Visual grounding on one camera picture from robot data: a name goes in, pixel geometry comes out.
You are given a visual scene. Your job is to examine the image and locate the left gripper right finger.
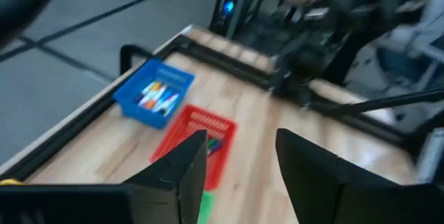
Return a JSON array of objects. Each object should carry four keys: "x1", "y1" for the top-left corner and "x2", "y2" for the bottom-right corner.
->
[{"x1": 275, "y1": 129, "x2": 396, "y2": 224}]

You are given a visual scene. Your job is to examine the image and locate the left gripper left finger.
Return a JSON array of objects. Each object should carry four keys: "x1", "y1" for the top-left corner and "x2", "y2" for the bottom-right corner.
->
[{"x1": 123, "y1": 130, "x2": 208, "y2": 224}]

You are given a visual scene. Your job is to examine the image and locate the blue thin marker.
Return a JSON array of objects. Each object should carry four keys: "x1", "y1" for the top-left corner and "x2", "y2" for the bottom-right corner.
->
[{"x1": 152, "y1": 90, "x2": 180, "y2": 114}]

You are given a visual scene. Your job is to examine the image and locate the green plastic basket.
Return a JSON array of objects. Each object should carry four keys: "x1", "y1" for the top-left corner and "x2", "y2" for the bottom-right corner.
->
[{"x1": 198, "y1": 191, "x2": 214, "y2": 224}]

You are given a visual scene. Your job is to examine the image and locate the slim blue capped pen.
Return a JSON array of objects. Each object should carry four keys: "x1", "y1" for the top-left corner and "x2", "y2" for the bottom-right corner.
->
[{"x1": 207, "y1": 140, "x2": 225, "y2": 156}]

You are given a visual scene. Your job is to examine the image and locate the red plastic basket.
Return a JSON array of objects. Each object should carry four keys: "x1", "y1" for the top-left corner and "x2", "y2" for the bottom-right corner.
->
[{"x1": 149, "y1": 104, "x2": 238, "y2": 192}]

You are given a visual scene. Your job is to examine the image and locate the blue plastic basket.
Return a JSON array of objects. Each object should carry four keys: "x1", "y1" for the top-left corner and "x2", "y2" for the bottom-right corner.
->
[{"x1": 112, "y1": 58, "x2": 196, "y2": 130}]

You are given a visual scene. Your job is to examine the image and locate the silver aluminium bar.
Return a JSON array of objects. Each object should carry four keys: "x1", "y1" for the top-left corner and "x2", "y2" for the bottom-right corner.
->
[{"x1": 418, "y1": 128, "x2": 444, "y2": 183}]

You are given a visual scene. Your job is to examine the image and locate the black arched clamp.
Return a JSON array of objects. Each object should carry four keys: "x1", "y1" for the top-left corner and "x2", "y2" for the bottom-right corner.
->
[{"x1": 119, "y1": 44, "x2": 153, "y2": 76}]

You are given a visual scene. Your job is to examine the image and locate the yellow plastic basket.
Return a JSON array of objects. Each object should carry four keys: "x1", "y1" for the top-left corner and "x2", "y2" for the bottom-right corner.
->
[{"x1": 0, "y1": 178, "x2": 25, "y2": 186}]

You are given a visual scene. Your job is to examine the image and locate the black computer tower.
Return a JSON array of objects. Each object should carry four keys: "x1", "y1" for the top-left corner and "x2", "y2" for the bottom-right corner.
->
[{"x1": 210, "y1": 0, "x2": 244, "y2": 37}]

